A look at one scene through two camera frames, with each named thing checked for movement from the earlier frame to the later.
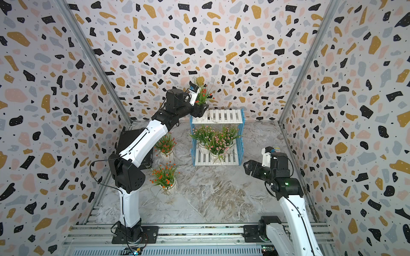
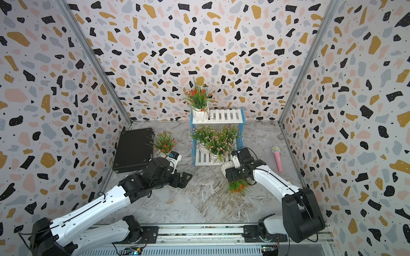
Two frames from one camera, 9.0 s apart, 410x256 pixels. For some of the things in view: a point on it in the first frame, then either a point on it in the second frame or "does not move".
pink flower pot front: [217, 145] does not move
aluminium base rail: [96, 240] does not move
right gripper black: [255, 173] -> [233, 175]
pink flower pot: [228, 134] does not move
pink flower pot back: [202, 134] does not move
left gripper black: [199, 110] -> [184, 181]
